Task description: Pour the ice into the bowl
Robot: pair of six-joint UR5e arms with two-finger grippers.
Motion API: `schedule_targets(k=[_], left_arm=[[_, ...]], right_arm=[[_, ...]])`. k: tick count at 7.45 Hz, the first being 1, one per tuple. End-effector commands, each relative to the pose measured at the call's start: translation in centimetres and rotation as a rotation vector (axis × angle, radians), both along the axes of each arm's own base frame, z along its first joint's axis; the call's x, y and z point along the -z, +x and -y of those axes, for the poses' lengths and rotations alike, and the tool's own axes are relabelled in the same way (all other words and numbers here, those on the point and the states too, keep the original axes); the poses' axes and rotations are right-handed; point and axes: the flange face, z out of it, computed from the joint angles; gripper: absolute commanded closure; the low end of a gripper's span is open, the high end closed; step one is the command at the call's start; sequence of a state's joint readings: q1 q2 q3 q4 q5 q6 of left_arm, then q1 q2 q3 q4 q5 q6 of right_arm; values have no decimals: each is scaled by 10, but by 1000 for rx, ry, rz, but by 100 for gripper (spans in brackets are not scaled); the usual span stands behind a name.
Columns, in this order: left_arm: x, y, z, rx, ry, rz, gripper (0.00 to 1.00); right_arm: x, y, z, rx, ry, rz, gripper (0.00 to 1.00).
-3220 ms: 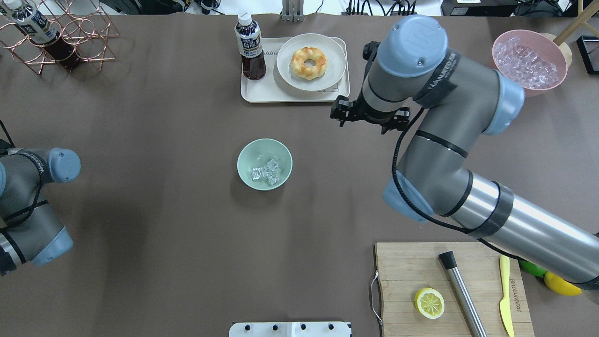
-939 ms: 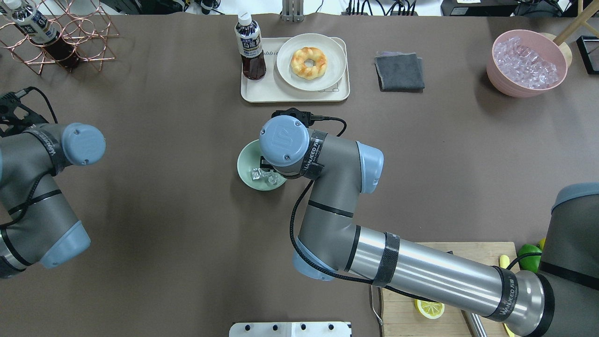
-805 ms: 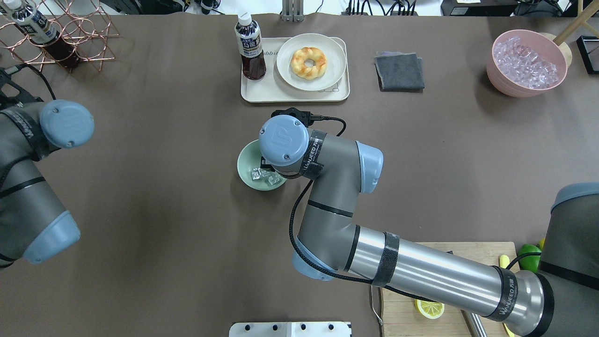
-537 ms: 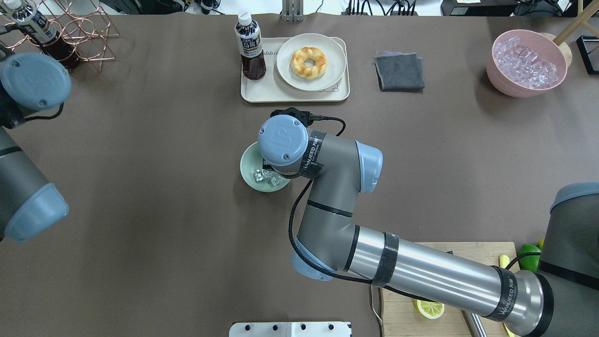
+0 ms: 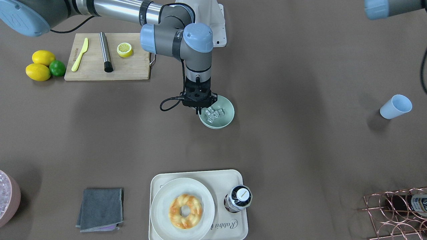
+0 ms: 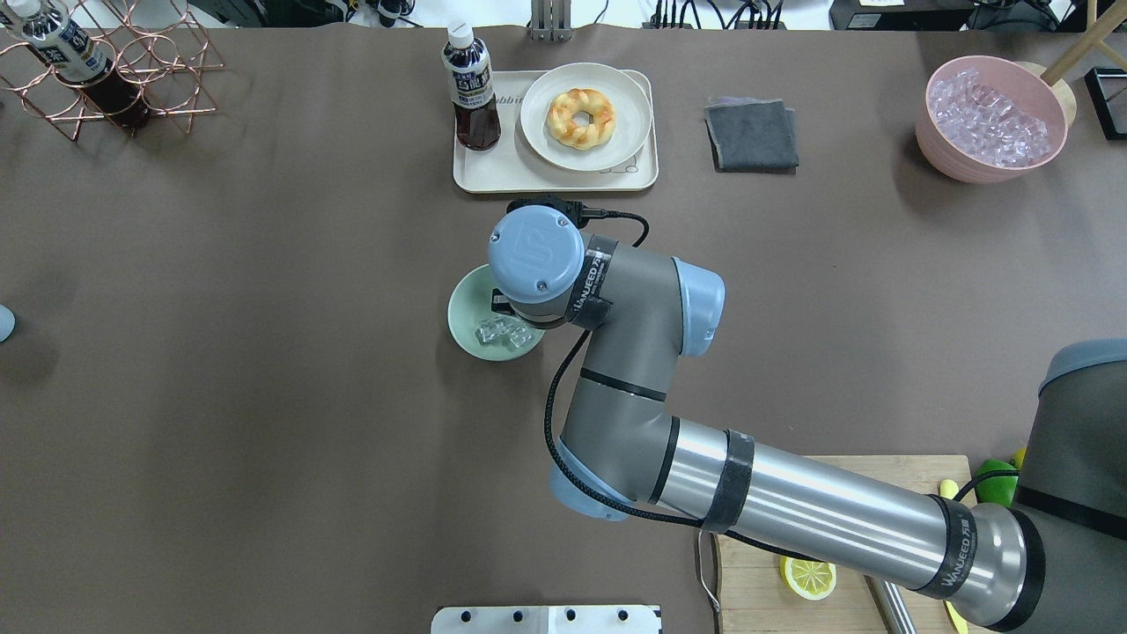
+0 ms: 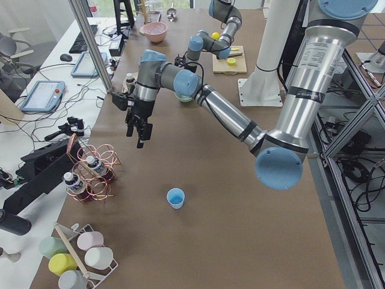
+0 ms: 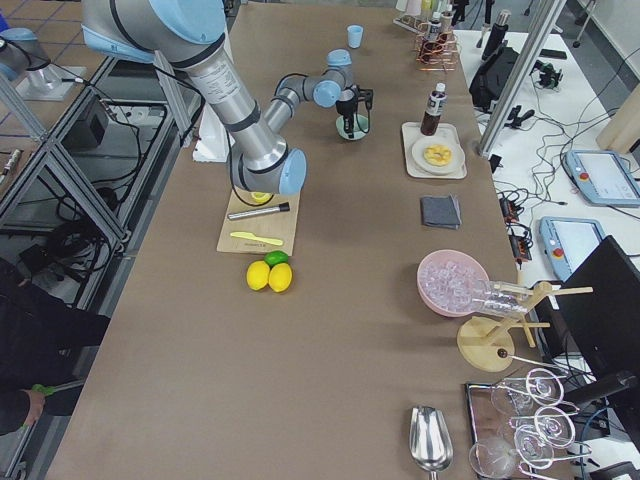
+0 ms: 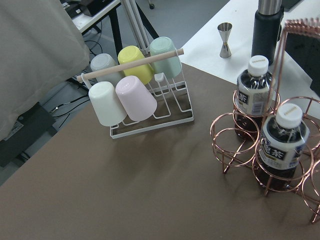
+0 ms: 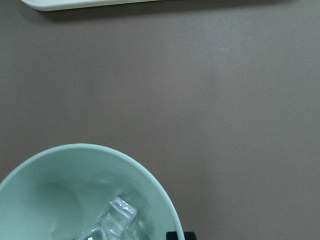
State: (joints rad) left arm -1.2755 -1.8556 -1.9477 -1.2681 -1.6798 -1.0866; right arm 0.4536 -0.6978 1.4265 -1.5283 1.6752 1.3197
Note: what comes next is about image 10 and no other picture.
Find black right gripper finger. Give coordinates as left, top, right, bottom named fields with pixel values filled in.
left=166, top=231, right=197, bottom=240

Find ice cubes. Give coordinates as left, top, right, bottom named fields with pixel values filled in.
left=73, top=197, right=151, bottom=240

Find green ceramic bowl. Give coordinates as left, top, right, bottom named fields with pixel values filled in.
left=0, top=143, right=185, bottom=240

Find cream serving tray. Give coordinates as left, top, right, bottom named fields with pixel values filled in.
left=21, top=0, right=296, bottom=12

